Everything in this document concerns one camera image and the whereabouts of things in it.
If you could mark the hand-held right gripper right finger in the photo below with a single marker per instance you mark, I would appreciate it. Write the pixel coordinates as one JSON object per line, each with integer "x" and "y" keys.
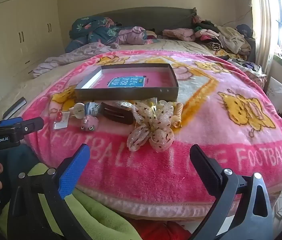
{"x": 204, "y": 165}

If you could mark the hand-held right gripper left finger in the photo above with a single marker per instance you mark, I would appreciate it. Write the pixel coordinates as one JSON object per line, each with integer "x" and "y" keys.
{"x": 72, "y": 172}

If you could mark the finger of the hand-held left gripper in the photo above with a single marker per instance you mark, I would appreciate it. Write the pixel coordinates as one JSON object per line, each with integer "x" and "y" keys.
{"x": 8, "y": 122}
{"x": 30, "y": 127}

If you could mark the white hair claw clip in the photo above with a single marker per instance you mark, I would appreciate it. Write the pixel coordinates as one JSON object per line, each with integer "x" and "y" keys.
{"x": 78, "y": 110}

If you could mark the pink fuzzy hair accessory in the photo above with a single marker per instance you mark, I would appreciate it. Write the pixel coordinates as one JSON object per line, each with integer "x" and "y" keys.
{"x": 89, "y": 123}

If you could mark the dotted sheer hair bow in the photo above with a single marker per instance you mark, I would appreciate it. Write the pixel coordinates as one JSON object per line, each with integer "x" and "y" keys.
{"x": 153, "y": 127}

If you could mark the silver blue packet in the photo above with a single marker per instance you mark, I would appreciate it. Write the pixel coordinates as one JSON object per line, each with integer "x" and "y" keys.
{"x": 94, "y": 108}

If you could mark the yellow accessory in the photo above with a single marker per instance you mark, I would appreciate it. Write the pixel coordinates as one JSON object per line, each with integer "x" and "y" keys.
{"x": 151, "y": 103}

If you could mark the white bead packet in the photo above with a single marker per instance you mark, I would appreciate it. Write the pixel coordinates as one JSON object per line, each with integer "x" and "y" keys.
{"x": 124, "y": 104}

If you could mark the shallow cardboard box pink bottom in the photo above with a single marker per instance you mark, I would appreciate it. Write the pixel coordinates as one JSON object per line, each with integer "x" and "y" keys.
{"x": 136, "y": 80}

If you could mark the dark teal cloth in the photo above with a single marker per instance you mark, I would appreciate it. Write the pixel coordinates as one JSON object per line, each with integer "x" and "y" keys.
{"x": 18, "y": 160}

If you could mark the red bead earrings packet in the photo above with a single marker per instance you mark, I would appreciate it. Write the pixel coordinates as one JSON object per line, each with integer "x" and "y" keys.
{"x": 61, "y": 123}

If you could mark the pink printed blanket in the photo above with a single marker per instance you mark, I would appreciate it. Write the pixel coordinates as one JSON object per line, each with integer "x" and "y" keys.
{"x": 206, "y": 130}

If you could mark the green cloth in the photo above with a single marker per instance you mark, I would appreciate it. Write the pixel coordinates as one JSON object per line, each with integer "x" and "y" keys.
{"x": 98, "y": 220}

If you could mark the brown hair clip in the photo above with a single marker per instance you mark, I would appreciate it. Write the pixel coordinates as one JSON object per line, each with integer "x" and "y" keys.
{"x": 116, "y": 115}

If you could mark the red cloth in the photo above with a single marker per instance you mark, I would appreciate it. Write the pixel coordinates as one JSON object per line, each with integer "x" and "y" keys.
{"x": 161, "y": 230}

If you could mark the purple quilt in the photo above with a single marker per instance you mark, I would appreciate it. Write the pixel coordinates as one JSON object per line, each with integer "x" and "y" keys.
{"x": 81, "y": 52}

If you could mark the cream wardrobe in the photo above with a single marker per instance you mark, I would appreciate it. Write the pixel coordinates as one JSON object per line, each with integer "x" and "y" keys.
{"x": 18, "y": 30}

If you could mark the white plastic bag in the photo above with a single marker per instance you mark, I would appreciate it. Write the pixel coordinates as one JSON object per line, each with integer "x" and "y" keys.
{"x": 277, "y": 95}

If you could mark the dark clothes heap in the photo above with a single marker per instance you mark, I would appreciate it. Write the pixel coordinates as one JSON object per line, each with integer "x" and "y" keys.
{"x": 246, "y": 66}

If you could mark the dark floral quilt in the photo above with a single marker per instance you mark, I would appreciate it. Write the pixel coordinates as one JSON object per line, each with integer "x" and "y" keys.
{"x": 91, "y": 30}

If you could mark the bed with beige sheet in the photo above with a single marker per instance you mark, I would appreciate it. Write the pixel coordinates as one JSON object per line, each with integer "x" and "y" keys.
{"x": 176, "y": 46}

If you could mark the pile of mixed clothes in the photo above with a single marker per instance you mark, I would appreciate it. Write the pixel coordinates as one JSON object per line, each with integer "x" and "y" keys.
{"x": 221, "y": 38}

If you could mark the pink folded clothes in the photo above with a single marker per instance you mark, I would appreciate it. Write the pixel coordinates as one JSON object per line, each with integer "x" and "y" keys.
{"x": 178, "y": 33}

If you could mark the cream curtain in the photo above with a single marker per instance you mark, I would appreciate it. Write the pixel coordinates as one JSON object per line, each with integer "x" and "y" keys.
{"x": 261, "y": 30}

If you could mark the grey headboard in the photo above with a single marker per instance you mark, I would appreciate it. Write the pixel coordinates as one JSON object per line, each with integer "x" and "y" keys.
{"x": 143, "y": 17}

